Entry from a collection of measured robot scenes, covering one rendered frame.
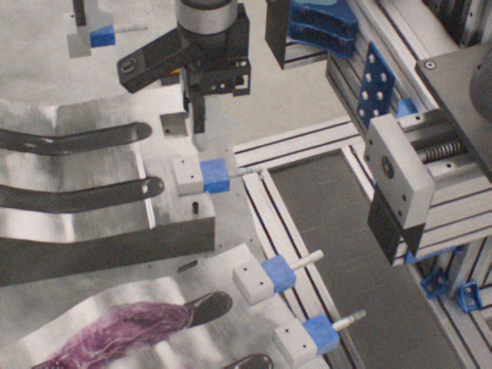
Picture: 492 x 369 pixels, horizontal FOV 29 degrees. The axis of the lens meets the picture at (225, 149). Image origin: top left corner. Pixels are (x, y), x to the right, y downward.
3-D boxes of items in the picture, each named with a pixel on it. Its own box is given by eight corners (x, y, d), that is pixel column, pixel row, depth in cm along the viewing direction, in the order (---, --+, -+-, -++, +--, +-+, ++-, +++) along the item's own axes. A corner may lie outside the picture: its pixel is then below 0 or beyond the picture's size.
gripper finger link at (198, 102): (207, 139, 124) (204, 79, 119) (195, 141, 124) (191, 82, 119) (200, 119, 128) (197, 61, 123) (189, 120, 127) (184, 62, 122)
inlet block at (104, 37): (146, 27, 159) (144, 3, 155) (150, 48, 156) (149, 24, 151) (66, 38, 157) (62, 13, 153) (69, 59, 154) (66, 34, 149)
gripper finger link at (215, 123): (240, 157, 128) (237, 98, 123) (196, 164, 128) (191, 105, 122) (235, 145, 131) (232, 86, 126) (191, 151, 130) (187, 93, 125)
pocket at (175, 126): (188, 126, 152) (188, 110, 149) (194, 151, 149) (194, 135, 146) (160, 130, 151) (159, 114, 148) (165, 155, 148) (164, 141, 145)
